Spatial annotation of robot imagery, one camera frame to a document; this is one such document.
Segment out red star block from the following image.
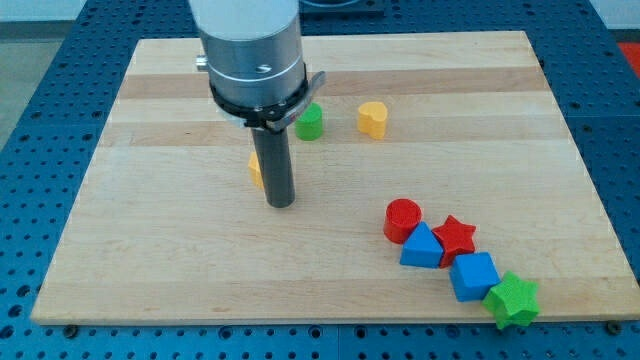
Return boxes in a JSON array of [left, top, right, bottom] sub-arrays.
[[432, 215, 476, 268]]

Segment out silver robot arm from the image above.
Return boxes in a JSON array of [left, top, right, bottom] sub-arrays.
[[189, 0, 325, 208]]

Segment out green cylinder block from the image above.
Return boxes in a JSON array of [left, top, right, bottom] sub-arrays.
[[295, 103, 324, 141]]

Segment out red cylinder block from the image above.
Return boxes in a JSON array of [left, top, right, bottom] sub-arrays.
[[383, 198, 422, 244]]

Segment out green star block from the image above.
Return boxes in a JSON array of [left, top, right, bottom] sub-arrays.
[[482, 271, 540, 330]]

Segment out blue cube block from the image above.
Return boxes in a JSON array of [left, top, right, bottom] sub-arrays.
[[449, 252, 501, 302]]

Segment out blue triangle block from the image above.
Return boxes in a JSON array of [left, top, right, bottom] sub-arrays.
[[399, 222, 444, 268]]

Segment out black clamp ring mount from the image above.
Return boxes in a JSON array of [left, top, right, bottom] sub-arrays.
[[209, 71, 326, 132]]

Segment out yellow hexagon block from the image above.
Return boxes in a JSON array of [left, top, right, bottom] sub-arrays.
[[248, 151, 264, 189]]

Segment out yellow heart block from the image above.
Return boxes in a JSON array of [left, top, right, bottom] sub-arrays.
[[357, 102, 388, 140]]

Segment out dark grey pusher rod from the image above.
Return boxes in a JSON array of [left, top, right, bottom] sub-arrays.
[[251, 129, 295, 208]]

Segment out wooden board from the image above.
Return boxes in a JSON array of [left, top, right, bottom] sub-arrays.
[[31, 31, 639, 325]]

